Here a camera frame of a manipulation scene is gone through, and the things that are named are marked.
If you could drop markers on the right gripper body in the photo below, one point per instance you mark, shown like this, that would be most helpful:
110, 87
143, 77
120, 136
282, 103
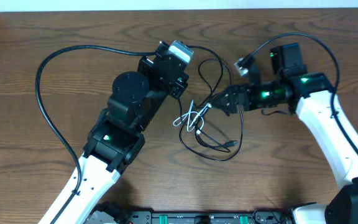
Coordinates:
235, 99

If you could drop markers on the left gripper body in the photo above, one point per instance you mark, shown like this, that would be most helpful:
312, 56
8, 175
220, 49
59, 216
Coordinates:
180, 86

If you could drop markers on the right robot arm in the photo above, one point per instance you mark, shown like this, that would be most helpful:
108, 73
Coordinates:
312, 98

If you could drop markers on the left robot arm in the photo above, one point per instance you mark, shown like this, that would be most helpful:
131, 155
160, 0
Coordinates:
116, 138

